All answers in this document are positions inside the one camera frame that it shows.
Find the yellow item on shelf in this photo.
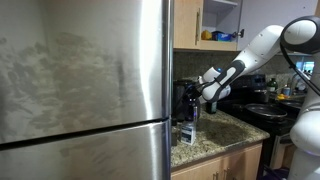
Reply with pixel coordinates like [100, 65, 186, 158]
[200, 29, 213, 41]

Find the black frying pan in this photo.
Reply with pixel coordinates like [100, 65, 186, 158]
[244, 103, 288, 120]

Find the open upper cabinet door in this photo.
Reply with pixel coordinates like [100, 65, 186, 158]
[233, 0, 320, 52]

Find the stainless steel fridge door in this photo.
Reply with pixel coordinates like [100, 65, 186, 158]
[0, 0, 175, 146]

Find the blue cup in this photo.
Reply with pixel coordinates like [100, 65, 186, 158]
[282, 84, 292, 97]

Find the light wood cabinet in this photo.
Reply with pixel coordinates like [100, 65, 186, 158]
[173, 0, 243, 52]
[170, 143, 264, 180]

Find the dark shallow pan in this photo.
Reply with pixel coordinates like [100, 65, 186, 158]
[279, 99, 305, 110]

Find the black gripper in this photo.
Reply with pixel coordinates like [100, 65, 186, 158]
[184, 83, 205, 101]

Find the stainless steel freezer drawer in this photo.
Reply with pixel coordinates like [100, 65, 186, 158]
[0, 119, 173, 180]

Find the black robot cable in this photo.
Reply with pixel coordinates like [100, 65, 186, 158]
[279, 19, 320, 98]

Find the light wood upper cabinet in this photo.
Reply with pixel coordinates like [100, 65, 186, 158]
[173, 0, 243, 52]

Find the light wood lower cabinet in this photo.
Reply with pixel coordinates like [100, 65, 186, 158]
[170, 143, 264, 180]

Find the spray bottle with white label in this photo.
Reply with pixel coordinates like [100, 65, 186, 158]
[179, 96, 198, 146]

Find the dark glass jar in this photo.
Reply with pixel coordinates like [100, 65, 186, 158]
[205, 100, 218, 115]

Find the green bottle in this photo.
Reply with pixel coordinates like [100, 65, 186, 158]
[266, 77, 279, 93]

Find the black countertop appliance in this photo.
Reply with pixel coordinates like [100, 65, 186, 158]
[172, 79, 202, 123]

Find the black kitchen stove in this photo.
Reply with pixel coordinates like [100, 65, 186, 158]
[216, 73, 304, 171]

